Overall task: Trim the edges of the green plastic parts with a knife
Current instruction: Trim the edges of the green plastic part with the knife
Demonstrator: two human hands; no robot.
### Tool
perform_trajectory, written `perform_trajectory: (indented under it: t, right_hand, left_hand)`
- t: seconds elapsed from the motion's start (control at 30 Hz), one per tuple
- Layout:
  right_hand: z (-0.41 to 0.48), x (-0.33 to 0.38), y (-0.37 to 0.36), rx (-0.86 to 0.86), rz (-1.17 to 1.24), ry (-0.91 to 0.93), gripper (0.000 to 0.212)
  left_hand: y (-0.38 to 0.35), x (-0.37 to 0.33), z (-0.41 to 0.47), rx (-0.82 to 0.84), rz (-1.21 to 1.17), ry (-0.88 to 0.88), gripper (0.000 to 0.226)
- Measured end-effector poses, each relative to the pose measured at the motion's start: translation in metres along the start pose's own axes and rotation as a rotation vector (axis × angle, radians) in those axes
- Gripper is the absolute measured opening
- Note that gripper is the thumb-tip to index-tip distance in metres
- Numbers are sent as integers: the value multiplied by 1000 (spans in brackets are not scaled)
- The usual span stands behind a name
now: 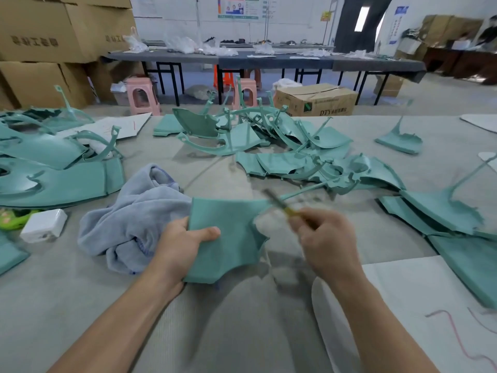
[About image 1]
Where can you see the person's right hand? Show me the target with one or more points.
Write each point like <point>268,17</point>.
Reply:
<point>330,241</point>

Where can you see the person's left hand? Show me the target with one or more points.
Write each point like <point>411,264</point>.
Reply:
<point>177,252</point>

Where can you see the single green plastic part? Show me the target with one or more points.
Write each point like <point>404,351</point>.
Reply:
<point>225,237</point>

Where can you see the grey-blue wiping cloth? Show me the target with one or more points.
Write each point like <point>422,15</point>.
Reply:
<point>132,221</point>

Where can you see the brown cardboard box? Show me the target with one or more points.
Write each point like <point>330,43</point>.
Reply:
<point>314,100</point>

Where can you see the pile of green plastic parts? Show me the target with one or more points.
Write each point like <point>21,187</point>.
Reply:
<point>54,159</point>

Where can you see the stack of brown cardboard boxes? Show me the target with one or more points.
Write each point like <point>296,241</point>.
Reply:
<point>54,42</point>

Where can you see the person's left forearm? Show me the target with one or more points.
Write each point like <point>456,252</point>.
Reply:
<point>109,330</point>

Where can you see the person's right forearm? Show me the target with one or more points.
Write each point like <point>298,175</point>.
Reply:
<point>384,330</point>

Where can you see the white foam sheet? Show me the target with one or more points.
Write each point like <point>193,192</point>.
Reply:
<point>481,122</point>
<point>419,314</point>

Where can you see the white power adapter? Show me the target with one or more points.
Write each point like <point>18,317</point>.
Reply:
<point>43,226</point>

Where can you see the white paper sheet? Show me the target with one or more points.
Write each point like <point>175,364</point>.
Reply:
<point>109,126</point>

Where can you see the pink plastic stool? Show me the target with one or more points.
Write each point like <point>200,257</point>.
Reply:
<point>246,93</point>
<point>143,95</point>

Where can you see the green and yellow gadget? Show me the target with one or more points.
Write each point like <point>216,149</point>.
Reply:
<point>14,220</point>

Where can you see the orange object under table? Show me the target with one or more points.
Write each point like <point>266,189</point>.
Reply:
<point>223,77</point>

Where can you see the long grey work table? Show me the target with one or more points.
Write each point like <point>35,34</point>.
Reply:
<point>272,62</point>

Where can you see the heap of clear plastic bags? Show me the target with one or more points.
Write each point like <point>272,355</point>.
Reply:
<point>178,45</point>

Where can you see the dark door with window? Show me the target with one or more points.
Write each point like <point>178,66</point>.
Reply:
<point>361,23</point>

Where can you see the colourful wall poster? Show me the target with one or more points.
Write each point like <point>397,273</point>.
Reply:
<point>238,7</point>

